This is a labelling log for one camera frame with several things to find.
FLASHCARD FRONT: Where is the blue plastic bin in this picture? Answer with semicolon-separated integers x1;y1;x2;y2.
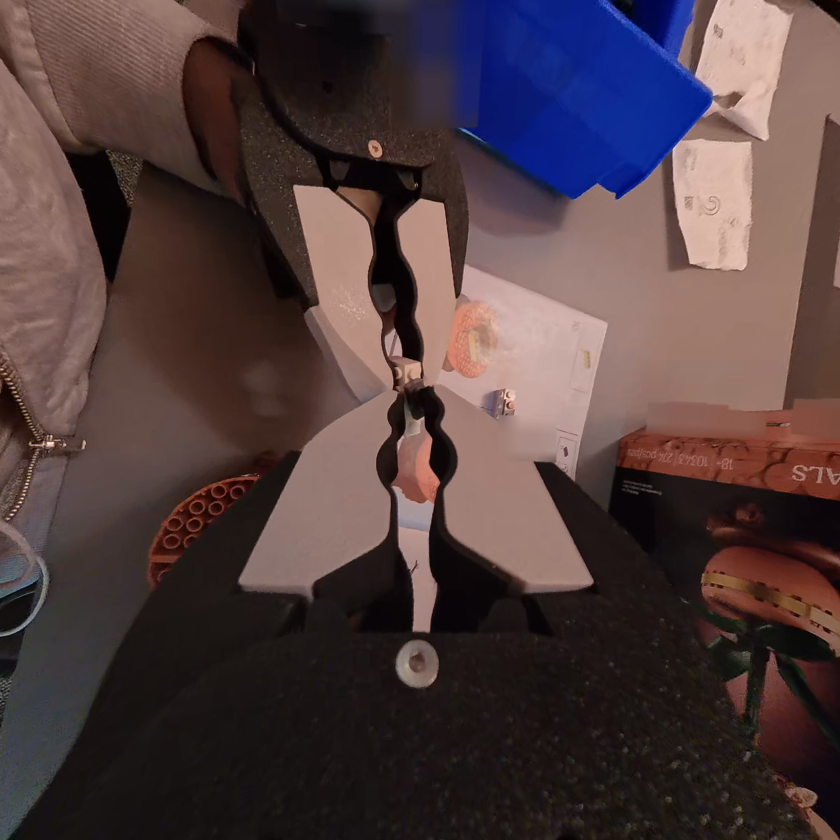
453;0;716;200

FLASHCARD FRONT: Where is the grey desk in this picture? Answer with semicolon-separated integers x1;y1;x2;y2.
0;0;840;840

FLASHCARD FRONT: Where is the dark building set box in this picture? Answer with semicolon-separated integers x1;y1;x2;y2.
611;401;840;821

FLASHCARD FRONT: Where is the round orange lego pot build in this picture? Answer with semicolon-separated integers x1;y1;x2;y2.
147;473;263;589

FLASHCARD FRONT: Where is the white cord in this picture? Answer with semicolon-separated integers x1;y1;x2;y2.
0;519;49;640

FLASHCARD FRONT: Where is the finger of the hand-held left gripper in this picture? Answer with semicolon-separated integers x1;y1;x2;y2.
392;200;458;382
292;184;401;401

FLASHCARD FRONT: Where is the person's left hand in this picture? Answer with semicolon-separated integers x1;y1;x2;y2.
182;37;257;200

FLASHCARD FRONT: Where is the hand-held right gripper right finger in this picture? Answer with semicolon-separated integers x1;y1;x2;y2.
431;388;592;599

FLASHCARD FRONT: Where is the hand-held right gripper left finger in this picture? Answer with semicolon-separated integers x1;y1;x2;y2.
239;390;403;599

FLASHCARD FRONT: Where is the person's left forearm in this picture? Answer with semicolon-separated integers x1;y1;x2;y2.
0;0;250;198

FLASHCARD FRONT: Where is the open building instruction booklet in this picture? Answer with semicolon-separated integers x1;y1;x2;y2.
305;263;609;526

